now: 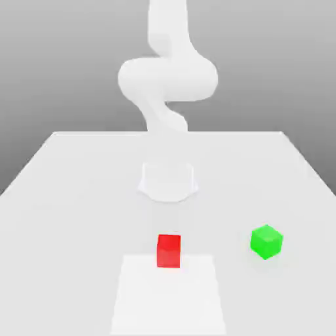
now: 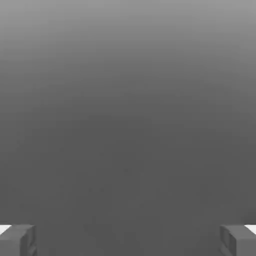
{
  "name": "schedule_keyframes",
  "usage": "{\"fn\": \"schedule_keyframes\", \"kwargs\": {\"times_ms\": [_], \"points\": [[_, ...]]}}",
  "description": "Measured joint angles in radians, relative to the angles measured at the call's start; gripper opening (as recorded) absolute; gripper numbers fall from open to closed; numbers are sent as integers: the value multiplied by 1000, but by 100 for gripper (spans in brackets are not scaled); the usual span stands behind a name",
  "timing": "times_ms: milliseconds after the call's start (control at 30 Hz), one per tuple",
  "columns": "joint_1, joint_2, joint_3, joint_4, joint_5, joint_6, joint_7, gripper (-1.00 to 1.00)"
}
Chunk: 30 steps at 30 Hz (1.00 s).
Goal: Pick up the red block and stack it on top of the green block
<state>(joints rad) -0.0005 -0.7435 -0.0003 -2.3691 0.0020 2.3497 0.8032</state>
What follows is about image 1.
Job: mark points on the small red cube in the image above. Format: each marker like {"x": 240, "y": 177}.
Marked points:
{"x": 168, "y": 251}

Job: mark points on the small green cube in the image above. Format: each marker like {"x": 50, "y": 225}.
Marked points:
{"x": 266, "y": 242}

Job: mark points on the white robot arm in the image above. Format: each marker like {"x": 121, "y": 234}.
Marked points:
{"x": 168, "y": 78}

